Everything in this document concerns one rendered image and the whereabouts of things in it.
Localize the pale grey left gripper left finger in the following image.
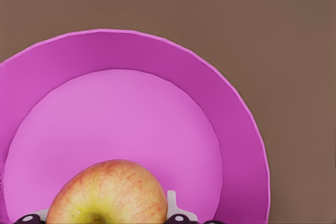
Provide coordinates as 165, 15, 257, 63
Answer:
15, 207, 49, 224

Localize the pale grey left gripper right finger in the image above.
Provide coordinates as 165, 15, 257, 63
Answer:
166, 189, 199, 224

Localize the red-yellow apple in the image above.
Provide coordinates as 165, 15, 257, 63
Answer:
45, 159, 169, 224

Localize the pink plate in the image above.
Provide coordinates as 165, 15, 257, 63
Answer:
0, 28, 271, 224

